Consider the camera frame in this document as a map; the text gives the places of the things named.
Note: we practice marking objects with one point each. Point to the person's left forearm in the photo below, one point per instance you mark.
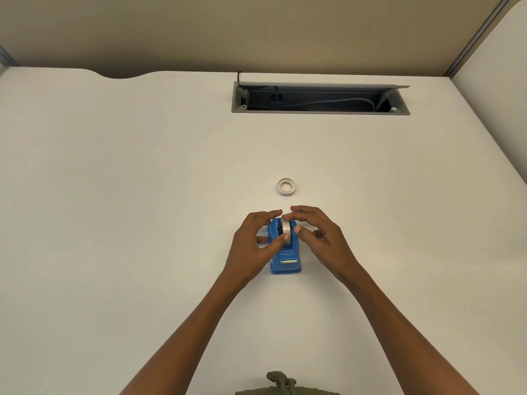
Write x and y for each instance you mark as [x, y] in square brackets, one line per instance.
[185, 345]

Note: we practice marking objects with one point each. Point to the person's right forearm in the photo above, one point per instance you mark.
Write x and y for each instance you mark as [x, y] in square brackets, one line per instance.
[399, 337]

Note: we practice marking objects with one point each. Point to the blue tape dispenser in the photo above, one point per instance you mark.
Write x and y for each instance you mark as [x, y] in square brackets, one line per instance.
[288, 263]

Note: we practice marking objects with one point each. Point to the olive green garment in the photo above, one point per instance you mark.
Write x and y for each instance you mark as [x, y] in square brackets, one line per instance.
[288, 388]

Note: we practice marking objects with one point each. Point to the person's left hand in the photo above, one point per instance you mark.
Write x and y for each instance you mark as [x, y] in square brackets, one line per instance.
[243, 255]

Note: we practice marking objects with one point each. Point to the aluminium partition post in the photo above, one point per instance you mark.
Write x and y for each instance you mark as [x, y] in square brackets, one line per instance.
[477, 34]

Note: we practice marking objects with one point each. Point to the small white tape roll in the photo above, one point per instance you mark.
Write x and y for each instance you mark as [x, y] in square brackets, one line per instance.
[281, 190]

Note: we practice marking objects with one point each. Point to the clear tape roll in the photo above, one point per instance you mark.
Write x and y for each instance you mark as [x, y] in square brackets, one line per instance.
[287, 231]

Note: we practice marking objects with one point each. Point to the person's left middle finger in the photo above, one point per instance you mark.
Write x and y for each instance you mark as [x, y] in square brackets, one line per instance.
[262, 239]

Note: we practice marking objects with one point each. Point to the person's right hand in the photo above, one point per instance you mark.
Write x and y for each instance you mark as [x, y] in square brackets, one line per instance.
[329, 246]

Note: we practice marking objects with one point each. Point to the black power plug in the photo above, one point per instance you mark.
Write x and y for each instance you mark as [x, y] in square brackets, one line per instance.
[276, 98]

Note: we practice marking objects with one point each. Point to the person's left thumb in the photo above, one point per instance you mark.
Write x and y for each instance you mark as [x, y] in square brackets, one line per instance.
[276, 244]

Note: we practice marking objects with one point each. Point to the person's right thumb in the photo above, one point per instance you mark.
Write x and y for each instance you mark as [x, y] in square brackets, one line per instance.
[304, 234]

